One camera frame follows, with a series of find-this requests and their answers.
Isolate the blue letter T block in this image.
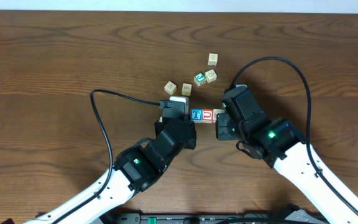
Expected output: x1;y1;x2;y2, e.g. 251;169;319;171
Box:
190;109;203;123

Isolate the plain wooden block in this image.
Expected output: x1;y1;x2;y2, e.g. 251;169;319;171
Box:
208;53;218;66
213;109;226;123

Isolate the red letter U block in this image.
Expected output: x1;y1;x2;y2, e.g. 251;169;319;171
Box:
201;109;214;123

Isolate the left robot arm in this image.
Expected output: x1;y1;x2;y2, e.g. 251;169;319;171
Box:
28;119;196;224

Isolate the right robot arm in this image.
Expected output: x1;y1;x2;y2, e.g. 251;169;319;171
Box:
216;113;358;223

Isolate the yellow tinted wooden block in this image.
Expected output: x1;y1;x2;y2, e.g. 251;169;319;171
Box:
181;83;192;96

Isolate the wooden block left upper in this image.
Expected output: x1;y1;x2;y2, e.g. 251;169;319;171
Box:
164;81;177;95

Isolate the green letter J block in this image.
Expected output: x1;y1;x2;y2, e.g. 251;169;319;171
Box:
194;72;206;86

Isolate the wooden block beside green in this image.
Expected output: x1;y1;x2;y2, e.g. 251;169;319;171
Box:
204;69;218;83

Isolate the right black cable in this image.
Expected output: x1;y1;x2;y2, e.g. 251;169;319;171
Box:
228;56;358;223

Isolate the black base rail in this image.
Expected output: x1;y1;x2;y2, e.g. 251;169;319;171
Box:
35;212;329;224

